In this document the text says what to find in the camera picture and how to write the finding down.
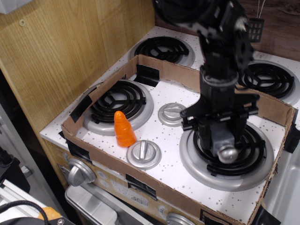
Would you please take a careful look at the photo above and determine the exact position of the silver bottom oven knob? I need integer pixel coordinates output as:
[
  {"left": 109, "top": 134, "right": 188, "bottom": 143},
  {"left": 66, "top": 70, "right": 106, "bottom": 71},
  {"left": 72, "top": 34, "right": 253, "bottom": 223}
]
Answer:
[{"left": 166, "top": 213, "right": 195, "bottom": 225}]

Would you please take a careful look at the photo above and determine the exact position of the back left black burner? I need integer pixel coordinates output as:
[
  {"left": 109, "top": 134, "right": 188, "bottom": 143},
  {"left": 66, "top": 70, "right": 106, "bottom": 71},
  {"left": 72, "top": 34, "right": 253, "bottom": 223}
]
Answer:
[{"left": 129, "top": 36, "right": 195, "bottom": 67}]

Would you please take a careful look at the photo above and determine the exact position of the orange toy carrot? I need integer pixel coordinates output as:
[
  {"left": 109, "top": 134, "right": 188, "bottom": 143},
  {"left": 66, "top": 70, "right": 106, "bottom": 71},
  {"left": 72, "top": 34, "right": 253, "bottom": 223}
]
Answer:
[{"left": 114, "top": 111, "right": 137, "bottom": 147}]

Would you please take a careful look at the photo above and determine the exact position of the silver upper centre knob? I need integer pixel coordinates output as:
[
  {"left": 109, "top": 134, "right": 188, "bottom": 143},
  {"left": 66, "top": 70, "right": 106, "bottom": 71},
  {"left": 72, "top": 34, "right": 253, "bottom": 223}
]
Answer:
[{"left": 157, "top": 103, "right": 186, "bottom": 127}]

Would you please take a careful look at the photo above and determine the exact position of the grey pepper shaker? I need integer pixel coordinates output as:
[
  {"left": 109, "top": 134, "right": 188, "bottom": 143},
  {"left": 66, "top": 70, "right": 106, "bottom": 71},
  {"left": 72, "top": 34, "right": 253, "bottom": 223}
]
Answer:
[{"left": 210, "top": 123, "right": 239, "bottom": 164}]

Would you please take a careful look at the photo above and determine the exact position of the front right black burner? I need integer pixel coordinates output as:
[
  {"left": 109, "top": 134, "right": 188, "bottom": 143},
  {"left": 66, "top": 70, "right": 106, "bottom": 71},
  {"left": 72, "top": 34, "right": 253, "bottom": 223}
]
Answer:
[{"left": 179, "top": 122, "right": 274, "bottom": 192}]

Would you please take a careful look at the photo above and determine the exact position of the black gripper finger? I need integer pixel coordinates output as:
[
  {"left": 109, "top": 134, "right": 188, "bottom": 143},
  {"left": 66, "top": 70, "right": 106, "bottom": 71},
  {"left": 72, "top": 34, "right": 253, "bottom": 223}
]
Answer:
[
  {"left": 228, "top": 114, "right": 248, "bottom": 143},
  {"left": 197, "top": 122, "right": 213, "bottom": 150}
]

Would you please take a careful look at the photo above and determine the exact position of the black burner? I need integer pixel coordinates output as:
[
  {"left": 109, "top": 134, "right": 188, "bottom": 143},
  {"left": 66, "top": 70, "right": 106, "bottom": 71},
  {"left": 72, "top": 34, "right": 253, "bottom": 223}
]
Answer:
[
  {"left": 83, "top": 80, "right": 154, "bottom": 136},
  {"left": 129, "top": 36, "right": 195, "bottom": 67},
  {"left": 179, "top": 122, "right": 274, "bottom": 192},
  {"left": 238, "top": 60, "right": 300, "bottom": 105}
]

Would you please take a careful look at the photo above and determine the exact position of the back right black burner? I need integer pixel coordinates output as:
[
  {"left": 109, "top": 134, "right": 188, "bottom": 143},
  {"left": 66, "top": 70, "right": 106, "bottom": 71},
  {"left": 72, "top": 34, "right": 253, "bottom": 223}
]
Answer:
[{"left": 238, "top": 60, "right": 300, "bottom": 105}]

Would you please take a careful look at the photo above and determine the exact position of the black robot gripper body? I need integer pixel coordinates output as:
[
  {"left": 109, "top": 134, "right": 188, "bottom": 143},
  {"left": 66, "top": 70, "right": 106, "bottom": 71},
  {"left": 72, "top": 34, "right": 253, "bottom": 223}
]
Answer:
[{"left": 180, "top": 75, "right": 260, "bottom": 130}]

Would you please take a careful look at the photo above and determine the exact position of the silver front oven knob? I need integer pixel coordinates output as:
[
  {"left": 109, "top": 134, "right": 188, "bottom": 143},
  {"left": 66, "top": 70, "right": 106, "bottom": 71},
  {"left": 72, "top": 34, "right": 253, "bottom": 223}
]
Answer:
[{"left": 67, "top": 158, "right": 96, "bottom": 187}]

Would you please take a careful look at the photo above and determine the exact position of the front left black burner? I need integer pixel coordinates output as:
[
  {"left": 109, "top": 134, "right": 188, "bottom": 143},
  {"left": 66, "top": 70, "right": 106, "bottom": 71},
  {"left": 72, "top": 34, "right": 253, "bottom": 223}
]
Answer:
[{"left": 83, "top": 80, "right": 154, "bottom": 136}]

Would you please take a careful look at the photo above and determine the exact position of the silver oven knob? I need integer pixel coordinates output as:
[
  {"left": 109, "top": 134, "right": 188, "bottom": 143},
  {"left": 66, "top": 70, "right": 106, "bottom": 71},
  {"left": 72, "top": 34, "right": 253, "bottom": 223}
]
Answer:
[
  {"left": 67, "top": 158, "right": 96, "bottom": 187},
  {"left": 166, "top": 213, "right": 195, "bottom": 225}
]

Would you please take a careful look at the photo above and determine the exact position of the silver oven door handle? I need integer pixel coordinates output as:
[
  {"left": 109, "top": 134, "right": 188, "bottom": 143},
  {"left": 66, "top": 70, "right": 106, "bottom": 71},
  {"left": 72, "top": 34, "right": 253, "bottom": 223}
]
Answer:
[{"left": 65, "top": 185, "right": 151, "bottom": 225}]

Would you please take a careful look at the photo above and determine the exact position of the orange object bottom left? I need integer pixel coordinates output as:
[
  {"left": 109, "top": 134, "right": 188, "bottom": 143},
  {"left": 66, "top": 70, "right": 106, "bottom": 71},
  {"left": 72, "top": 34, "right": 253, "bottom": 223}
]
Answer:
[{"left": 42, "top": 207, "right": 61, "bottom": 221}]

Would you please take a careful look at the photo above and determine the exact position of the silver lower centre knob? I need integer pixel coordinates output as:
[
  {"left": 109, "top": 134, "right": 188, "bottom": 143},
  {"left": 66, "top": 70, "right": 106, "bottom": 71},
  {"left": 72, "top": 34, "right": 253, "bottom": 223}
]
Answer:
[{"left": 126, "top": 140, "right": 162, "bottom": 170}]

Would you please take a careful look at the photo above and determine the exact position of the black braided cable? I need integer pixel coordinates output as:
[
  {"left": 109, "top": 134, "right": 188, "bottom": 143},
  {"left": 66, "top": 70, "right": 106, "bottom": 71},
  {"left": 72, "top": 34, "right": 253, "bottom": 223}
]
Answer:
[{"left": 0, "top": 200, "right": 49, "bottom": 225}]

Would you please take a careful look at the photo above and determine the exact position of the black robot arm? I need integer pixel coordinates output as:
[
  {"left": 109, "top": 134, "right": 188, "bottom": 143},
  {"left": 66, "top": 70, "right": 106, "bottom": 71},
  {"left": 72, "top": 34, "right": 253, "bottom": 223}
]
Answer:
[{"left": 153, "top": 0, "right": 259, "bottom": 150}]

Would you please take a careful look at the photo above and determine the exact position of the brown cardboard tray wall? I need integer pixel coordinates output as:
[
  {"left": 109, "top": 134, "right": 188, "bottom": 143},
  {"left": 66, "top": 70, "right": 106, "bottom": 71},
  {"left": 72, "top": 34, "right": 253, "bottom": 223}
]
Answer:
[{"left": 61, "top": 55, "right": 300, "bottom": 225}]

